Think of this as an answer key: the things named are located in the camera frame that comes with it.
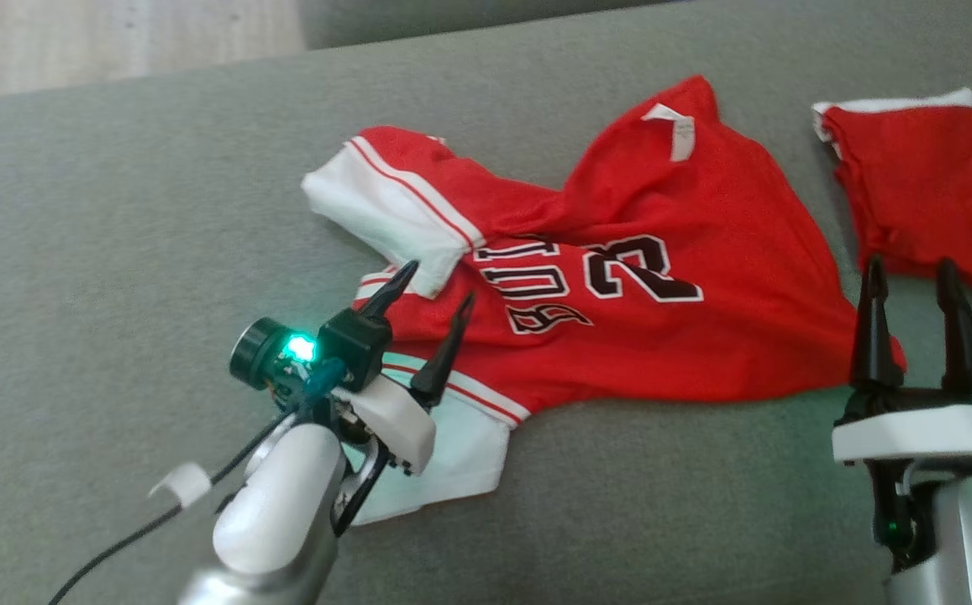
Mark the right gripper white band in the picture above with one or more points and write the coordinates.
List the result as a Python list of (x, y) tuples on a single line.
[(922, 433)]

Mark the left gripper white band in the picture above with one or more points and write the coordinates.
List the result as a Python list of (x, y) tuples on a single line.
[(393, 424)]

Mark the red shorts white trim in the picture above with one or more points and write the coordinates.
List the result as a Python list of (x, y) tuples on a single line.
[(922, 193)]

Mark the red basketball jersey white sleeves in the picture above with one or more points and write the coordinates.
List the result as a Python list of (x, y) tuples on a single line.
[(704, 252)]

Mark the grey sofa seat cushion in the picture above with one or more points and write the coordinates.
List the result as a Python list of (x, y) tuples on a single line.
[(452, 17), (116, 252)]

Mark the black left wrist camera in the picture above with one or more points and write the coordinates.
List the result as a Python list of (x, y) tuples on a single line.
[(252, 355)]

